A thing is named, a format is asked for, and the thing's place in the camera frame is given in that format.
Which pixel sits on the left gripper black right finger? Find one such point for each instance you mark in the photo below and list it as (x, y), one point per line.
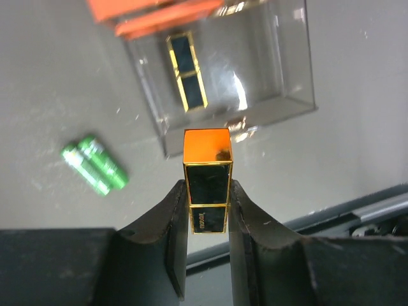
(268, 265)

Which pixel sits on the orange drawer box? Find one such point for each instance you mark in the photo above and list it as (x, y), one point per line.
(135, 19)

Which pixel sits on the green lipstick tube right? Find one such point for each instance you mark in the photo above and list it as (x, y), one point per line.
(97, 154)

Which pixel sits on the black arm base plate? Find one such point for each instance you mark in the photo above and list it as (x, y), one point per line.
(340, 219)

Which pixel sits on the gold black compact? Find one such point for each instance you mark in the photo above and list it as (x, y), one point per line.
(187, 71)
(208, 164)

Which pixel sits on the green lipstick tube left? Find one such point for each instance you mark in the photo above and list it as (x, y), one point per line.
(75, 159)

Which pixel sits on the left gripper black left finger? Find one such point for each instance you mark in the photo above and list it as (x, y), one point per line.
(146, 260)

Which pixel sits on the green lipstick tube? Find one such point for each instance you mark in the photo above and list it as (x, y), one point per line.
(97, 154)
(75, 159)

